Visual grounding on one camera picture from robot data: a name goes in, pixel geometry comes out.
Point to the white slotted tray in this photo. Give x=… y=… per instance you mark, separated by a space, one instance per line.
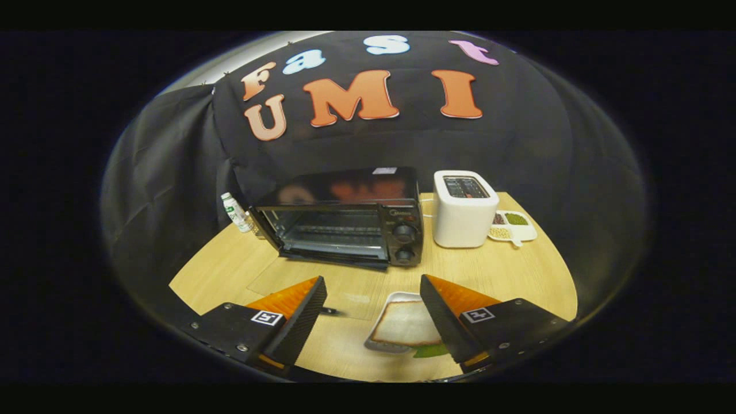
x=386 y=300

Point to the white toaster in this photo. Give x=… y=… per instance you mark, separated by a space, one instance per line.
x=463 y=221

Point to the white divided dish of beans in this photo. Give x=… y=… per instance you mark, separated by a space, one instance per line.
x=514 y=227

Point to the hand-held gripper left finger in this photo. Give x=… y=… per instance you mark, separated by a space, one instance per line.
x=302 y=322

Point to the black toaster oven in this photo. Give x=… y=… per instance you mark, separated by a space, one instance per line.
x=402 y=190

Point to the toast sandwich with lettuce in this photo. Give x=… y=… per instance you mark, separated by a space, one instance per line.
x=405 y=323

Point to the white bottle with green label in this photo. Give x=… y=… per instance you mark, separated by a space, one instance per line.
x=234 y=213

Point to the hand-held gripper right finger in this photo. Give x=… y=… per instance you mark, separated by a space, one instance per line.
x=445 y=322

